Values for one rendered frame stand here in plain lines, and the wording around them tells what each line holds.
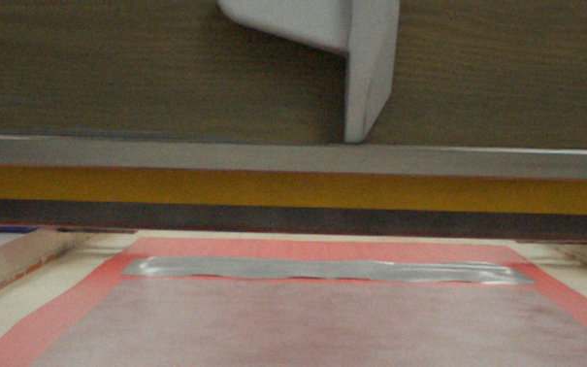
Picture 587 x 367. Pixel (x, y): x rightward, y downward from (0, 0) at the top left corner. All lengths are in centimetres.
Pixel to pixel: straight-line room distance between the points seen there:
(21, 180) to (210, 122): 8
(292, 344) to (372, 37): 26
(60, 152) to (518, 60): 16
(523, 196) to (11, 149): 18
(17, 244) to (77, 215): 36
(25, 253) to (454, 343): 37
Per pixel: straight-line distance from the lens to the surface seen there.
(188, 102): 27
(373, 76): 25
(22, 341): 48
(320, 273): 66
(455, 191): 28
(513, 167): 26
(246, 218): 28
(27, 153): 27
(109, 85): 27
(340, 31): 25
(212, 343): 46
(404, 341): 48
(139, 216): 28
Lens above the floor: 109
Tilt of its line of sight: 5 degrees down
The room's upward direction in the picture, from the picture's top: 1 degrees clockwise
